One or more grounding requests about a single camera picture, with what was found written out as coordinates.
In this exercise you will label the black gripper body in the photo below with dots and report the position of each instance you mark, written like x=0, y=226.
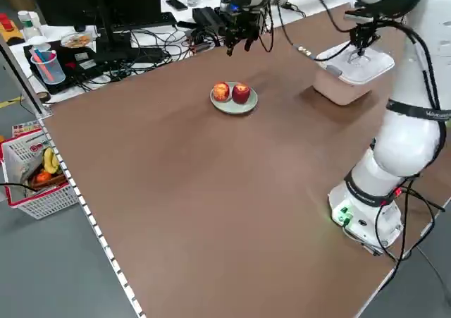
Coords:
x=245, y=23
x=366, y=31

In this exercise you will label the white box lid grey clips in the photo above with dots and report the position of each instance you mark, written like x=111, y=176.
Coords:
x=366, y=67

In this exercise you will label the red yellow apple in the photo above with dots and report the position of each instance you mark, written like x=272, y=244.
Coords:
x=222, y=91
x=241, y=94

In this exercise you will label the pale pink storage box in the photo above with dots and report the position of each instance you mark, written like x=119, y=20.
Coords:
x=338, y=92

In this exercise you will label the green plate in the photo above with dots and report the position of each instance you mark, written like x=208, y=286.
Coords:
x=234, y=107

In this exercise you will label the black finned power supply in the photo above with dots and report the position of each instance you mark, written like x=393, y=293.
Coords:
x=208, y=18

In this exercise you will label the black phone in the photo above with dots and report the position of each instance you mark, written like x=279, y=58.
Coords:
x=176, y=4

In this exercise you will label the black keyboard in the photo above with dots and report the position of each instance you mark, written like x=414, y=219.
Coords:
x=144, y=21

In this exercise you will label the black monitor stand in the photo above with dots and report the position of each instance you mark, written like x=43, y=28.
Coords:
x=111, y=32

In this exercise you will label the black desk mat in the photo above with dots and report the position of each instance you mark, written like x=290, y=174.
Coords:
x=84, y=67

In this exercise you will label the bowl of snacks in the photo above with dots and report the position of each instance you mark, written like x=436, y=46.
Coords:
x=75, y=40

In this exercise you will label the black monitor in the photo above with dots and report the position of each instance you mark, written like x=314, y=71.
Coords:
x=70, y=0

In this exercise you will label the clear cup with pens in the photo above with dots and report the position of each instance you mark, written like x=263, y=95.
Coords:
x=47, y=69

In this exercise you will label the white bottle green cap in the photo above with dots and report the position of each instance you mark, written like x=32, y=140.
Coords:
x=24, y=23

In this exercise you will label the yellow banana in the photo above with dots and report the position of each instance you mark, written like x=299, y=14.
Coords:
x=51, y=161

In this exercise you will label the yellow toy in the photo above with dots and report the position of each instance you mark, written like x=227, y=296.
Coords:
x=8, y=29

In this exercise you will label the orange fruit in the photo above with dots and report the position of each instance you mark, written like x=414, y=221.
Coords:
x=44, y=177

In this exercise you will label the red white shopping basket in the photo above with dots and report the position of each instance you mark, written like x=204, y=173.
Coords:
x=42, y=200

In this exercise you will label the aluminium frame post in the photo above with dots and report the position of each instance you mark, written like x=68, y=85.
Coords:
x=24, y=82

